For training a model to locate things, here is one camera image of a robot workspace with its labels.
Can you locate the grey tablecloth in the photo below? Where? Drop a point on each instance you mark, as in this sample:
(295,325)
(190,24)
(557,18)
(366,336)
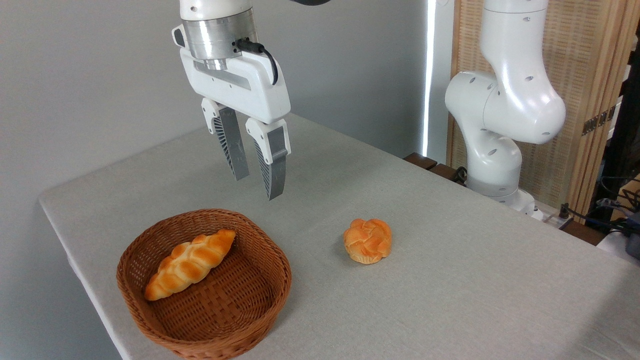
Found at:
(425,300)

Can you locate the brown wicker basket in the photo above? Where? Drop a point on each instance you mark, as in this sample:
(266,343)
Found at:
(220,310)

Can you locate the dark brown wooden block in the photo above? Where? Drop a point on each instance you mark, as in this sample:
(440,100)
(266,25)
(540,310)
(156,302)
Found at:
(421,160)
(446,173)

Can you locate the black vertical stand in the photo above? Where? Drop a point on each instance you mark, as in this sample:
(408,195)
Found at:
(625,140)

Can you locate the round braided bread bun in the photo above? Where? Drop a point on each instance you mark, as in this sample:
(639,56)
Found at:
(367,241)

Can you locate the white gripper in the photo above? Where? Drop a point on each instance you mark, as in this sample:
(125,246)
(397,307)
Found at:
(250,85)

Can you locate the long braided bread loaf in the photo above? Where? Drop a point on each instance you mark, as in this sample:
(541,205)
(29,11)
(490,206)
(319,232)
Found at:
(190,263)

